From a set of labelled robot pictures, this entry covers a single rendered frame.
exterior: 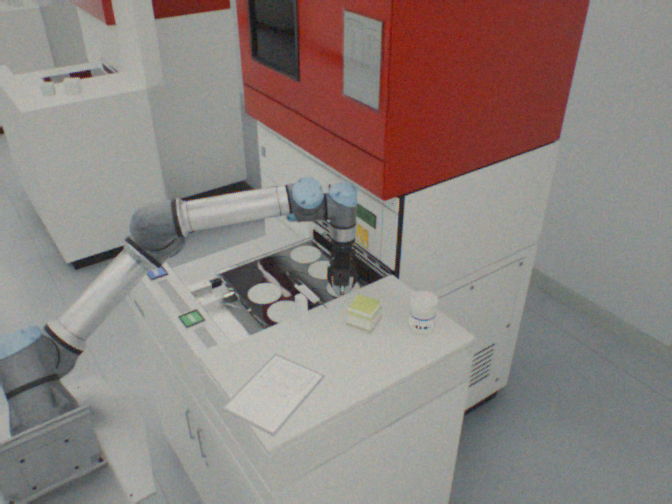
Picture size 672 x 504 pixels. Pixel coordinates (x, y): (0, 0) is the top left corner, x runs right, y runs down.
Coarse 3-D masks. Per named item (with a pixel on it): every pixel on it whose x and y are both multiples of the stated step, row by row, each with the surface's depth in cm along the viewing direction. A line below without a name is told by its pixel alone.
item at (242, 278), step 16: (272, 256) 200; (288, 256) 200; (320, 256) 200; (224, 272) 192; (240, 272) 193; (256, 272) 193; (272, 272) 193; (288, 272) 192; (304, 272) 192; (240, 288) 185; (288, 288) 186; (320, 288) 185; (256, 304) 179; (272, 304) 179; (320, 304) 179; (272, 320) 173
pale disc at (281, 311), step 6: (276, 306) 178; (282, 306) 178; (288, 306) 178; (294, 306) 178; (270, 312) 176; (276, 312) 176; (282, 312) 176; (288, 312) 176; (294, 312) 176; (270, 318) 174; (276, 318) 174; (282, 318) 174; (288, 318) 173
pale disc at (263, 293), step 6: (252, 288) 185; (258, 288) 185; (264, 288) 185; (270, 288) 185; (276, 288) 185; (252, 294) 183; (258, 294) 183; (264, 294) 183; (270, 294) 183; (276, 294) 183; (252, 300) 181; (258, 300) 181; (264, 300) 181; (270, 300) 181
